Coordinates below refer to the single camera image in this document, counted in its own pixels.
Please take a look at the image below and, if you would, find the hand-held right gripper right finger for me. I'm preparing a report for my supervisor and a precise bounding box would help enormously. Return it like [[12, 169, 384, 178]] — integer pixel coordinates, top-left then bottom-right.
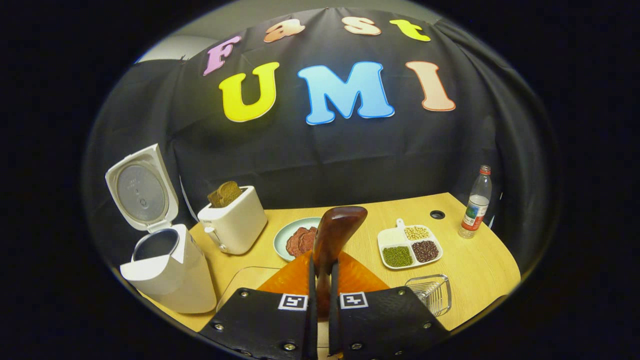
[[327, 250, 451, 360]]

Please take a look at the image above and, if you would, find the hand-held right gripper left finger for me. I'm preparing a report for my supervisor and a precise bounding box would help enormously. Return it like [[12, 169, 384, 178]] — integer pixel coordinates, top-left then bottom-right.
[[199, 250, 319, 360]]

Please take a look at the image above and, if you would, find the clear chopstick holder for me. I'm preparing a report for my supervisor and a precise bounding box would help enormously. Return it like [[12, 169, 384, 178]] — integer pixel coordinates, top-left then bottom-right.
[[405, 274, 453, 317]]

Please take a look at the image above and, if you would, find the white rice cooker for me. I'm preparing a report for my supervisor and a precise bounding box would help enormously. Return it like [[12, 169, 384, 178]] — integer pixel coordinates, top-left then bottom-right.
[[105, 144, 218, 315]]

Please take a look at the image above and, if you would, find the brown wooden spoon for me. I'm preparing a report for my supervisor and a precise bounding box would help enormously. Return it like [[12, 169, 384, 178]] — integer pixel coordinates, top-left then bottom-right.
[[312, 205, 368, 318]]

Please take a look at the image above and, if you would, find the white divided bean dish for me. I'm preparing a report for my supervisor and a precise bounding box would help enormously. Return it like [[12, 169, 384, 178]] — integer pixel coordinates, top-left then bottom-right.
[[377, 218, 444, 271]]

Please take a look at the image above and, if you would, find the pale green plate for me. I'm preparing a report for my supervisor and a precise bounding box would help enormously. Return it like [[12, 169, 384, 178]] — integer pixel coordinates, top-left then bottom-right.
[[273, 216, 323, 262]]

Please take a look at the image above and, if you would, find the red meat slice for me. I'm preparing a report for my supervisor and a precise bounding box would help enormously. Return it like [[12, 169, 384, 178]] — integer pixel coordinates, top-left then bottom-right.
[[299, 226, 319, 254], [286, 227, 308, 258]]

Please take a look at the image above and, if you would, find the white toaster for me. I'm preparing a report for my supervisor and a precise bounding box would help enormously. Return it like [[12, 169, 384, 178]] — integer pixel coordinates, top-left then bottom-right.
[[197, 186, 268, 256]]

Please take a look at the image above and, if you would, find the clear water bottle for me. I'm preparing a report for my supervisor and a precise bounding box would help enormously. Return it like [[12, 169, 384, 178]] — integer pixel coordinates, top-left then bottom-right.
[[458, 165, 493, 239]]

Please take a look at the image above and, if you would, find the black backdrop cloth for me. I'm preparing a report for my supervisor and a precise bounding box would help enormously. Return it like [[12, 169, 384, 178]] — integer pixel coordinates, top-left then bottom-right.
[[82, 7, 561, 273]]

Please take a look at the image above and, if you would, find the white power cable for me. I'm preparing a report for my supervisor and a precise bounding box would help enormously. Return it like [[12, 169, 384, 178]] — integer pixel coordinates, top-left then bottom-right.
[[179, 175, 197, 223]]

